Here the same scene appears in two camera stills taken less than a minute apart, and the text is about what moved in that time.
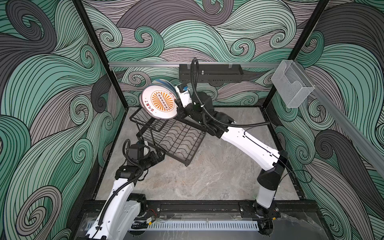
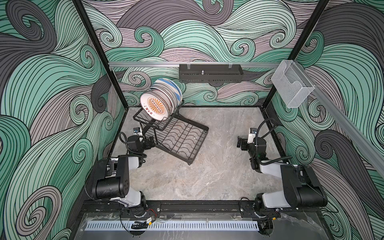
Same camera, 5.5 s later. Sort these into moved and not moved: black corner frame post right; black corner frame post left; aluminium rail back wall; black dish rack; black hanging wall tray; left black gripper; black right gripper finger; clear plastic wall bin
Moved: black right gripper finger; left black gripper
Not moved: black dish rack; aluminium rail back wall; black corner frame post left; clear plastic wall bin; black corner frame post right; black hanging wall tray
